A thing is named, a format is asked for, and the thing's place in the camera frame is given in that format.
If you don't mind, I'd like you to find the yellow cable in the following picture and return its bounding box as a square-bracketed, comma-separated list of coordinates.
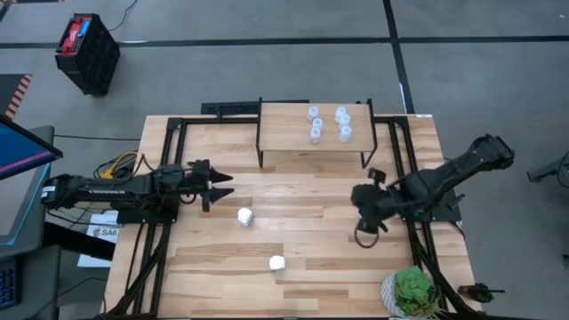
[99, 150, 140, 182]

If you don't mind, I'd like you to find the black aluminium table frame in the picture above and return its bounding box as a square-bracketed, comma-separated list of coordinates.
[104, 116, 484, 320]

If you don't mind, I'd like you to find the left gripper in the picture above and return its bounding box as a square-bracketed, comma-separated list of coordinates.
[175, 158, 236, 213]

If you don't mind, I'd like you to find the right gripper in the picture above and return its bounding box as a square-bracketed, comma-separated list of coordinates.
[349, 166, 395, 235]

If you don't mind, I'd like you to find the green succulent in white pot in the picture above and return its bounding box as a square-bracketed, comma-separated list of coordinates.
[380, 265, 441, 319]

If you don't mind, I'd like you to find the black plastic crate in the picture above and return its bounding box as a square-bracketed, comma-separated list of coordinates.
[54, 12, 122, 97]

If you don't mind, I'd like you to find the thin black floor cable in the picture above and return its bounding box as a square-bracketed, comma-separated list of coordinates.
[53, 133, 140, 142]

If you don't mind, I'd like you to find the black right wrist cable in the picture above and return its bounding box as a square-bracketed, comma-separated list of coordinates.
[354, 224, 380, 249]

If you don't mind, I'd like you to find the red case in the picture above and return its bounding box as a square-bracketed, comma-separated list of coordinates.
[60, 16, 92, 55]

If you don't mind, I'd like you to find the black handheld tool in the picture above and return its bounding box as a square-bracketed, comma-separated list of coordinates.
[457, 282, 507, 304]

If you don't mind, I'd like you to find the black orange striped mat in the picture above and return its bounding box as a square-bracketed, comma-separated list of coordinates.
[0, 73, 34, 121]

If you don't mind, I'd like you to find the dark chair base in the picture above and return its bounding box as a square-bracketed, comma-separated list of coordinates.
[526, 149, 569, 184]

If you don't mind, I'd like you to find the backlit black keyboard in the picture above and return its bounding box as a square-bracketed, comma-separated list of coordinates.
[0, 256, 22, 311]

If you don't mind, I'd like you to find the wooden shelf with black frame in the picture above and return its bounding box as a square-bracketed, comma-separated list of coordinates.
[255, 96, 379, 170]

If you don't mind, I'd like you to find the black lever handle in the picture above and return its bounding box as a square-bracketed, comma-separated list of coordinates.
[446, 192, 467, 211]

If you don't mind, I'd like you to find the white printed paper sheet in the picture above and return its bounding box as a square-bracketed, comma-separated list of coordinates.
[76, 210, 121, 269]

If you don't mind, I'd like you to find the monitor with blue screen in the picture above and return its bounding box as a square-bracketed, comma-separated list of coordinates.
[0, 114, 64, 181]

